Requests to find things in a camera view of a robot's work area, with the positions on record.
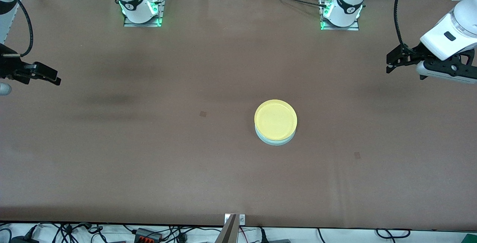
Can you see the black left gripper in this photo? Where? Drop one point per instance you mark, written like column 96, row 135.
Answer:
column 413, row 54

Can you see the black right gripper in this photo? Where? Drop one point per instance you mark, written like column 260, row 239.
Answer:
column 9, row 67

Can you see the yellow plate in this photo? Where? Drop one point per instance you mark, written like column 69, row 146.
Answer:
column 275, row 119

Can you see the pale green plate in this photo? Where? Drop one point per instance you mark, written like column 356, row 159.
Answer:
column 275, row 142

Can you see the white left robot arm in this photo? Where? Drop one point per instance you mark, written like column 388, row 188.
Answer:
column 458, row 30

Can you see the brown table cover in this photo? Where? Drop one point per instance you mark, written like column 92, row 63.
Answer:
column 149, row 153

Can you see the black plug adapter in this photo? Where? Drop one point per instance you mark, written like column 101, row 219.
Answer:
column 24, row 240

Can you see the black and red power strip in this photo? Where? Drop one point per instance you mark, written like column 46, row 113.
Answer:
column 147, row 234

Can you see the dark green flat object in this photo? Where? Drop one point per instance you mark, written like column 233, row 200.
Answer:
column 470, row 239

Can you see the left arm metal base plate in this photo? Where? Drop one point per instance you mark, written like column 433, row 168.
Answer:
column 354, row 28

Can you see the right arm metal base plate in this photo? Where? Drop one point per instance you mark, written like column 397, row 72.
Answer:
column 162, row 12

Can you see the small silver metal bracket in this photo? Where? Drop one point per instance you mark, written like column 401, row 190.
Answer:
column 242, row 219

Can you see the aluminium camera mount bar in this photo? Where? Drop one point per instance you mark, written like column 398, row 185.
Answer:
column 228, row 233

